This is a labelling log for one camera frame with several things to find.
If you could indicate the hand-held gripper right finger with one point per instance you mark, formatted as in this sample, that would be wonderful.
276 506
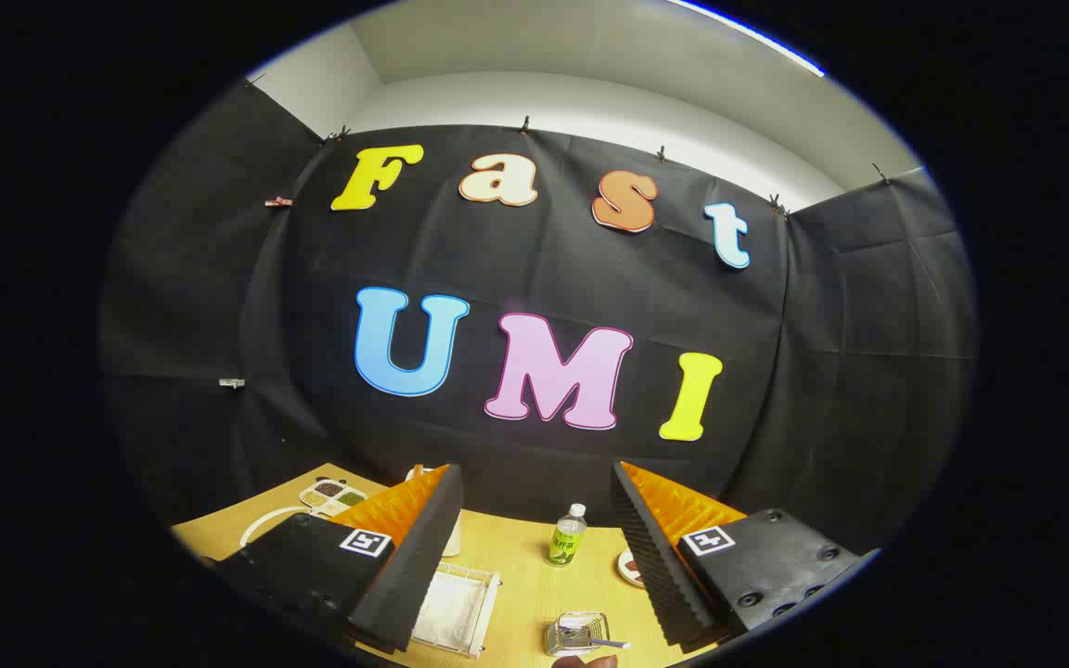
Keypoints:
655 566

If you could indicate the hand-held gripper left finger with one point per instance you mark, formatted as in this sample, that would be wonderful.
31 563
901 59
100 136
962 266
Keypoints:
414 566

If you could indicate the white round dish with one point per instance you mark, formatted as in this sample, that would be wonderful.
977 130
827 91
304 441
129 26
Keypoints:
629 568

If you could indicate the white toaster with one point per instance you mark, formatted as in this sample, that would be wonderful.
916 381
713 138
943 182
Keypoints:
452 538

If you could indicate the green label drink bottle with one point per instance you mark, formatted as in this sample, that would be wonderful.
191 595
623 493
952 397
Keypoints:
567 538

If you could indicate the white divided grain tray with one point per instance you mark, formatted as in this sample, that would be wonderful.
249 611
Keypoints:
332 496

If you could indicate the red backdrop clip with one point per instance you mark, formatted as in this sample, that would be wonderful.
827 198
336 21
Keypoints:
278 201

